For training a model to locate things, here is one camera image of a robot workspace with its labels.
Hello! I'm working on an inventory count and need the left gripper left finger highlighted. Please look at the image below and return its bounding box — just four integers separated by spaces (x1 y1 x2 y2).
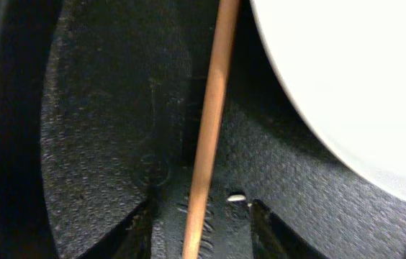
78 201 152 259

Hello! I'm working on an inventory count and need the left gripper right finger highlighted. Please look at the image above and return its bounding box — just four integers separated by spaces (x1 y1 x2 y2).
249 199 326 259

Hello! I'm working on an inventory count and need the round black serving tray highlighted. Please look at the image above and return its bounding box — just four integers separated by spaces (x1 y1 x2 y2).
0 1 406 258

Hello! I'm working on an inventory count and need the grey round plate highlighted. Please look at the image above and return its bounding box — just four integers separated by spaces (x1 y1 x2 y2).
251 0 406 201

